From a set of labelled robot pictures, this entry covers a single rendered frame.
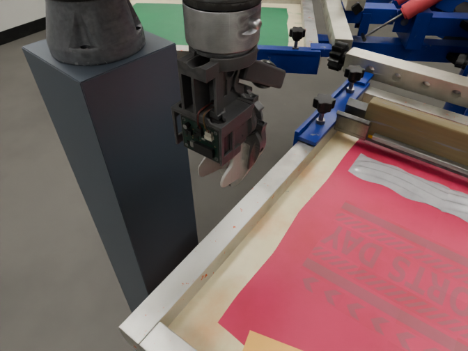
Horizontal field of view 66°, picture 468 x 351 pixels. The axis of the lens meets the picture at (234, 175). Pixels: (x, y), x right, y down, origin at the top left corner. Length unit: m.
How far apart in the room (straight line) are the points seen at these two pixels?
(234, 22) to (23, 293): 1.68
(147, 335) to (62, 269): 1.40
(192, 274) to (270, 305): 0.12
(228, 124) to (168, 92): 0.30
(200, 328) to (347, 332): 0.20
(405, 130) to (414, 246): 0.24
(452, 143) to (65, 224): 1.76
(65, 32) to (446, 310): 0.68
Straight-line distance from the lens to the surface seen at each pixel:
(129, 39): 0.61
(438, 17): 1.45
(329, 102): 0.77
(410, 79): 1.00
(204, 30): 0.35
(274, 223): 0.65
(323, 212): 0.68
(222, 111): 0.39
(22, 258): 2.01
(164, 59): 0.64
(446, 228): 0.73
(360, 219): 0.69
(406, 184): 0.77
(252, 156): 0.46
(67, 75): 0.60
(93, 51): 0.60
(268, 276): 0.58
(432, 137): 0.80
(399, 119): 0.79
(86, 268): 1.85
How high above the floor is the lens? 1.45
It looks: 43 degrees down
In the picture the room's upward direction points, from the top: straight up
